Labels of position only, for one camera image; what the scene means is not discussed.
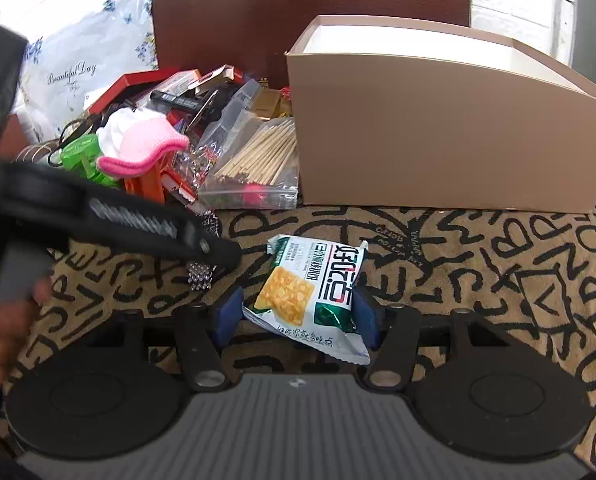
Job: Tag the green yellow cracker packet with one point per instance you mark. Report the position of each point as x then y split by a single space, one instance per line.
298 290

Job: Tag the white floral plastic bag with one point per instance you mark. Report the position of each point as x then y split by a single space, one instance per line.
87 60

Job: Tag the green snack packet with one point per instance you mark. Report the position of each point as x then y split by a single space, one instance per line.
80 156

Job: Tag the beige cardboard box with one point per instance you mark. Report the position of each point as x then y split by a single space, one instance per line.
428 135

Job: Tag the orange plastic scoop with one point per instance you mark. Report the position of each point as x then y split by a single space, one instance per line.
145 186

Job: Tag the silver magnetic bead cluster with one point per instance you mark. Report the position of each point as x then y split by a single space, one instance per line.
200 276

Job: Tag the white glove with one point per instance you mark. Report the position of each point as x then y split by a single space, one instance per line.
120 130

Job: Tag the pink knitted cloth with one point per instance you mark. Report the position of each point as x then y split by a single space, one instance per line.
145 147

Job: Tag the tan black patterned tablecloth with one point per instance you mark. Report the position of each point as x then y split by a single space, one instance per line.
478 260

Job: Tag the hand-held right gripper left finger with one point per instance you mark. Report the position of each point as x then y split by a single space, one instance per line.
230 312

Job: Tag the black marker pen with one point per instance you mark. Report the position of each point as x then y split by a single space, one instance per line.
175 100

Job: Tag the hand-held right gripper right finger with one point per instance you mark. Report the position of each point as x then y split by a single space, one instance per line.
365 315

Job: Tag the person's left hand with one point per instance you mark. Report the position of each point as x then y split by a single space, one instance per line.
7 327

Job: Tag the brown striped cloth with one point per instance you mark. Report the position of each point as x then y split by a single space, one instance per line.
35 152

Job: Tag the red flat box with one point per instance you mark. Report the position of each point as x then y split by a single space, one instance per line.
127 82

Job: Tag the brown wooden chair back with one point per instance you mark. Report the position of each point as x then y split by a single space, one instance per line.
253 20

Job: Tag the bag of wooden sticks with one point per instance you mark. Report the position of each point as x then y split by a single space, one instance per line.
258 155

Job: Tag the red white card box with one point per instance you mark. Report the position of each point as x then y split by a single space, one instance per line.
221 77

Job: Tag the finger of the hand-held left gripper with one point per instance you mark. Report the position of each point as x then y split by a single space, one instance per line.
212 252

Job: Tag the clear plastic zip bag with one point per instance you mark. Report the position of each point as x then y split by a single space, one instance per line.
232 110

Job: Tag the gold foil packets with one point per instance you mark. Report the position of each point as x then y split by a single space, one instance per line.
268 102

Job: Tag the bag of small metal clips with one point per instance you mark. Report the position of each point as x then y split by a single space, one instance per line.
195 165

